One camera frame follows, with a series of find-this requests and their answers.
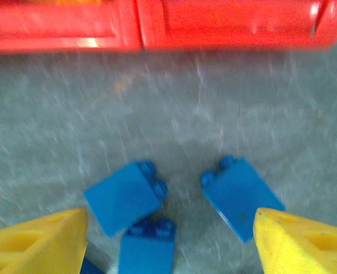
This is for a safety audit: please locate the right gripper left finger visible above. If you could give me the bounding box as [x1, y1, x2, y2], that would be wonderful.
[0, 207, 89, 274]

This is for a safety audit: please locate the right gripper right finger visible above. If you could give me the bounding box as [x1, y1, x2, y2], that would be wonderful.
[253, 207, 337, 274]

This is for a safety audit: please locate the blue lego brick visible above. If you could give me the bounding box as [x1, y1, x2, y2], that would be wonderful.
[200, 155, 286, 244]
[83, 160, 169, 239]
[117, 217, 177, 274]

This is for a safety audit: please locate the red plastic bin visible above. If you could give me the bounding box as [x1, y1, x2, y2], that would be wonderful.
[136, 0, 320, 53]
[316, 0, 337, 46]
[0, 0, 143, 54]

